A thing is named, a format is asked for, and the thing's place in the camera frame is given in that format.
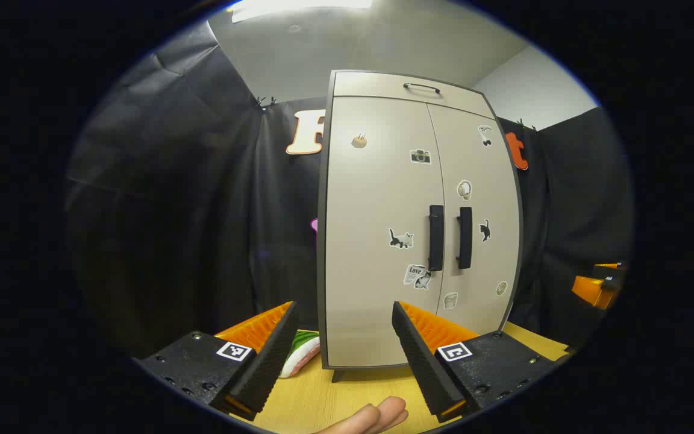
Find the black binder clip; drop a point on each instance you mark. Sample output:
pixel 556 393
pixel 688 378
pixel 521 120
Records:
pixel 261 103
pixel 273 102

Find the watermelon slice toy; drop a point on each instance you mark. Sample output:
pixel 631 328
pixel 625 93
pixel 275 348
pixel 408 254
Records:
pixel 302 355

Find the black cat sticker cabinet door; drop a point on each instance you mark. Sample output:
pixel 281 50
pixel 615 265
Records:
pixel 494 205

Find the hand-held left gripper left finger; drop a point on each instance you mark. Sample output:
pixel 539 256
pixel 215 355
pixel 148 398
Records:
pixel 268 367

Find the black backdrop cloth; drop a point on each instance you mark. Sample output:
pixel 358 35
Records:
pixel 172 211

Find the ceiling light panel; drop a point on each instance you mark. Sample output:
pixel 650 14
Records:
pixel 299 7

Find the beige double-door shoe cabinet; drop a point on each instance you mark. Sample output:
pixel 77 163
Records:
pixel 321 241

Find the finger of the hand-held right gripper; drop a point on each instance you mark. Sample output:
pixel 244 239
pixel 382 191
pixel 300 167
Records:
pixel 591 290
pixel 613 274

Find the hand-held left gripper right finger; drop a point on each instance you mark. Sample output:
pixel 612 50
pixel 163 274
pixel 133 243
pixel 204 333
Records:
pixel 425 367

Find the camera sticker shoe cabinet door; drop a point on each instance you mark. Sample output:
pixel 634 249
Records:
pixel 371 241

